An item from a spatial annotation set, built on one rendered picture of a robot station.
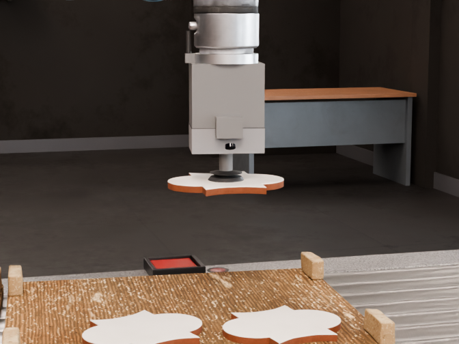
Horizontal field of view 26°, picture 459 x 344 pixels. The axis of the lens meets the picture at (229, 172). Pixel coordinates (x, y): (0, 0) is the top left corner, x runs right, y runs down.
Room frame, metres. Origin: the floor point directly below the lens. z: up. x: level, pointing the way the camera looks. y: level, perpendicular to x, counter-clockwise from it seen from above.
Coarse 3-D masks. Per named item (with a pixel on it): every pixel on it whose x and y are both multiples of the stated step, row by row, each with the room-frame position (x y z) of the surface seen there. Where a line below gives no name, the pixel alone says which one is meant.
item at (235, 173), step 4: (212, 172) 1.16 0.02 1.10; (216, 172) 1.15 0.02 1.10; (220, 172) 1.15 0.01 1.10; (224, 172) 1.15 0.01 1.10; (228, 172) 1.15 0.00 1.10; (232, 172) 1.15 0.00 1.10; (236, 172) 1.15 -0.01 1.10; (240, 172) 1.16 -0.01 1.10; (212, 176) 1.16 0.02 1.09; (216, 176) 1.15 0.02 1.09; (220, 176) 1.15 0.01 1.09; (224, 176) 1.15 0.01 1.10; (228, 176) 1.15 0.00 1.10; (232, 176) 1.15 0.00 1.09; (236, 176) 1.15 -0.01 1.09; (240, 176) 1.16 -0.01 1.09
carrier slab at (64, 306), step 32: (32, 288) 1.23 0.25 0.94; (64, 288) 1.23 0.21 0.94; (96, 288) 1.23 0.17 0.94; (128, 288) 1.23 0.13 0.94; (160, 288) 1.23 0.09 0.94; (192, 288) 1.23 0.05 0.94; (224, 288) 1.23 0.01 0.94; (256, 288) 1.23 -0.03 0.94; (288, 288) 1.23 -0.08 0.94; (320, 288) 1.23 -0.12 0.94; (32, 320) 1.10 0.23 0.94; (64, 320) 1.10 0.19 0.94; (224, 320) 1.10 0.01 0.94; (352, 320) 1.10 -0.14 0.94
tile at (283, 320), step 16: (240, 320) 1.07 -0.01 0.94; (256, 320) 1.07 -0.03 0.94; (272, 320) 1.07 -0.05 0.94; (288, 320) 1.07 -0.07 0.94; (304, 320) 1.07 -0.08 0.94; (320, 320) 1.07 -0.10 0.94; (336, 320) 1.07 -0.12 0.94; (224, 336) 1.04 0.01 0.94; (240, 336) 1.02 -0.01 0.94; (256, 336) 1.02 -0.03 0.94; (272, 336) 1.02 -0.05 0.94; (288, 336) 1.02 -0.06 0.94; (304, 336) 1.02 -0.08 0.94; (320, 336) 1.02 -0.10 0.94; (336, 336) 1.02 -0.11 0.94
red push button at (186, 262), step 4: (152, 260) 1.41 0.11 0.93; (156, 260) 1.41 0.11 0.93; (160, 260) 1.41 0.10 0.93; (164, 260) 1.41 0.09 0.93; (168, 260) 1.41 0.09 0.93; (172, 260) 1.41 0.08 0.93; (176, 260) 1.41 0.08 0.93; (180, 260) 1.41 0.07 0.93; (184, 260) 1.41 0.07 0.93; (188, 260) 1.41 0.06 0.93; (156, 264) 1.39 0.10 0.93; (160, 264) 1.39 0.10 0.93; (164, 264) 1.39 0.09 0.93; (168, 264) 1.39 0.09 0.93; (172, 264) 1.39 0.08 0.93; (176, 264) 1.39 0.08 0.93; (180, 264) 1.39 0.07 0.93; (184, 264) 1.39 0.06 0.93; (188, 264) 1.39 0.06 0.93; (192, 264) 1.39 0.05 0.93; (156, 268) 1.36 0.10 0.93
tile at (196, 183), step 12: (168, 180) 1.15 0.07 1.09; (180, 180) 1.15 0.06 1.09; (192, 180) 1.15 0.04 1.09; (204, 180) 1.15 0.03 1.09; (252, 180) 1.16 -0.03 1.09; (264, 180) 1.16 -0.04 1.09; (276, 180) 1.16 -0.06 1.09; (192, 192) 1.12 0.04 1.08; (204, 192) 1.11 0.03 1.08; (216, 192) 1.11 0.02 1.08; (228, 192) 1.11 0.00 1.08; (240, 192) 1.11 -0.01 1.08; (252, 192) 1.11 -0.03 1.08; (264, 192) 1.11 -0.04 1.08
